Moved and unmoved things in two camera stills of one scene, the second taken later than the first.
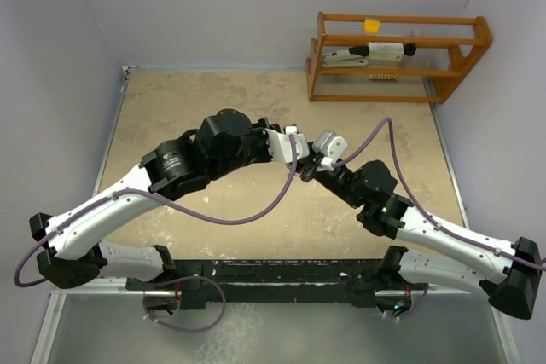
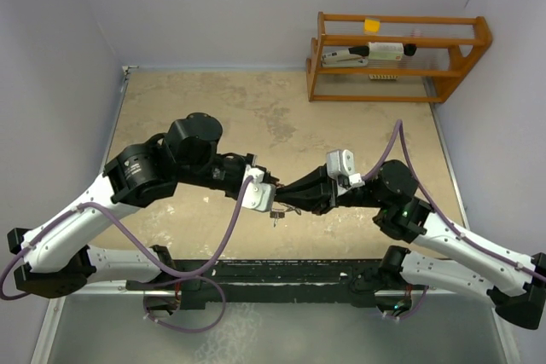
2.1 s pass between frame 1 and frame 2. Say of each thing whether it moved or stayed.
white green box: stayed
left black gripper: moved
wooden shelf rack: stayed
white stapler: stayed
